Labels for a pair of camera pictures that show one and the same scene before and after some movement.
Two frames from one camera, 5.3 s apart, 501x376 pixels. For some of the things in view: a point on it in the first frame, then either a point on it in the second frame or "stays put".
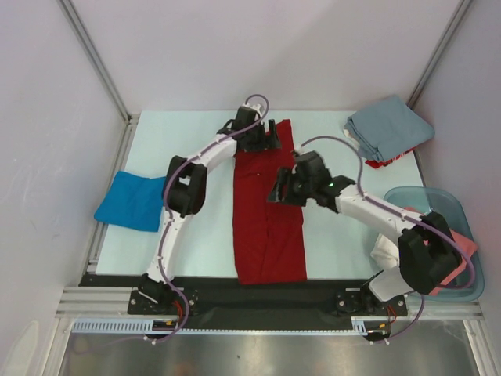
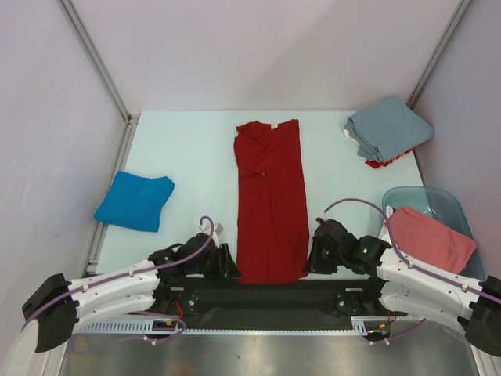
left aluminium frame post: x=131 y=120 stays put
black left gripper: x=270 y=142 to x=225 y=266
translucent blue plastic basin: x=434 y=200 stays put
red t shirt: x=268 y=236 stays put
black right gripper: x=287 y=188 to x=322 y=254
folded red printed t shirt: x=379 y=164 stays put
